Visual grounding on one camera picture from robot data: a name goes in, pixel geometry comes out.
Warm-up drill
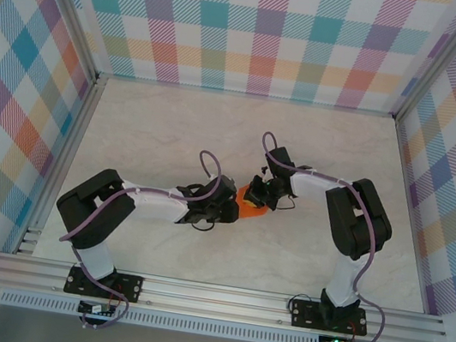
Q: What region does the perforated grey cable duct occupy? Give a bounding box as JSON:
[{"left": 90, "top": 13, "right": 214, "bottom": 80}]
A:
[{"left": 0, "top": 289, "right": 321, "bottom": 342}]

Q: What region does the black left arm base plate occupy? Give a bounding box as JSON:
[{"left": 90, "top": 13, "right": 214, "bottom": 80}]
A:
[{"left": 63, "top": 265, "right": 145, "bottom": 305}]

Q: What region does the orange paper sheet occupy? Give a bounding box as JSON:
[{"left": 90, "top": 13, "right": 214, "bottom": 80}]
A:
[{"left": 232, "top": 183, "right": 273, "bottom": 224}]

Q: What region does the aluminium back rail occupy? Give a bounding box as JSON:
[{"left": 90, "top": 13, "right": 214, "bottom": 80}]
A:
[{"left": 94, "top": 66, "right": 401, "bottom": 125}]

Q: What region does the aluminium side rail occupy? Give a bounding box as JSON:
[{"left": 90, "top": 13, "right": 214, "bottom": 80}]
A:
[{"left": 13, "top": 63, "right": 112, "bottom": 266}]

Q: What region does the aluminium mounting rail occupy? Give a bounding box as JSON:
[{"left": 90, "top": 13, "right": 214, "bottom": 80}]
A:
[{"left": 0, "top": 247, "right": 455, "bottom": 342}]

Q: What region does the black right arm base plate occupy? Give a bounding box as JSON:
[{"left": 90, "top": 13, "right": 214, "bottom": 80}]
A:
[{"left": 288, "top": 297, "right": 371, "bottom": 339}]

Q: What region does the aluminium frame post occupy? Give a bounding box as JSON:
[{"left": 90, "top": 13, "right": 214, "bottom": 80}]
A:
[
  {"left": 391, "top": 0, "right": 456, "bottom": 129},
  {"left": 16, "top": 0, "right": 114, "bottom": 85}
]

